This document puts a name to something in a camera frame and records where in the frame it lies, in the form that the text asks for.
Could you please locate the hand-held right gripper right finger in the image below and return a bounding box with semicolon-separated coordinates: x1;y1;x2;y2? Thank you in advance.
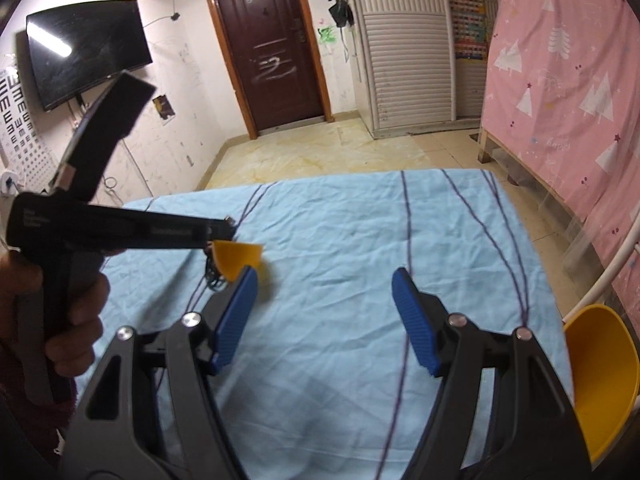
391;266;593;480

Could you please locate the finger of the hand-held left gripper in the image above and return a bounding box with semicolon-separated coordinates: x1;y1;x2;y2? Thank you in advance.
100;206;236;252
55;70;157;206

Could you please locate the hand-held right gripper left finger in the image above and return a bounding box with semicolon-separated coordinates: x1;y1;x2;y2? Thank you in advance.
62;266;260;480

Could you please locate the yellow plastic cup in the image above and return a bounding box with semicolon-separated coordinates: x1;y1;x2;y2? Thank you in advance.
212;241;264;282

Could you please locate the yellow plastic bin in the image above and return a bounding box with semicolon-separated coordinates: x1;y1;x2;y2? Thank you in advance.
562;304;638;466

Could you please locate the person's left hand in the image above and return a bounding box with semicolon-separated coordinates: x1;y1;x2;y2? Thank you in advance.
0;247;111;378

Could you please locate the white eye chart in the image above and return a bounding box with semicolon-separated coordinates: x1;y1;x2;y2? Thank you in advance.
0;67;58;196

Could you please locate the light blue striped cloth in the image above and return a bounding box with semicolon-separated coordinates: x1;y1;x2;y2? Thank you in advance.
75;167;576;480

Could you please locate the dark brown door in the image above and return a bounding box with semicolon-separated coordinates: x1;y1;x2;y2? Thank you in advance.
200;0;333;138

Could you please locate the black hanging bag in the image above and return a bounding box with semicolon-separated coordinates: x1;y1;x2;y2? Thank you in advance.
327;0;355;28

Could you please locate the white louvered wardrobe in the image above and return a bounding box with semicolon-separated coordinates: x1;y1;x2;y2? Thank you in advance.
345;0;493;138

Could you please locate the pink tree-print curtain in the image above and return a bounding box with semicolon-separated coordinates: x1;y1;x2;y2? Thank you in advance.
480;0;640;286

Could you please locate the black tangled cord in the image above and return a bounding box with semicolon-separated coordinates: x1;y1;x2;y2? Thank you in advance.
202;245;226;292

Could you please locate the small dark wall poster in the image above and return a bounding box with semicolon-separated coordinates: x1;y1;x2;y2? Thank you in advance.
151;94;176;123

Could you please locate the black wall television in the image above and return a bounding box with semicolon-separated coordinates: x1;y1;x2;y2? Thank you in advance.
25;0;153;112

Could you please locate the wooden bed frame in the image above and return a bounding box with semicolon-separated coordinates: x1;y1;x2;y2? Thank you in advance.
477;127;586;221

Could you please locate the colourful grid wall poster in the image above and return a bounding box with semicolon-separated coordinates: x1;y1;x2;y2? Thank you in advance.
446;0;488;63

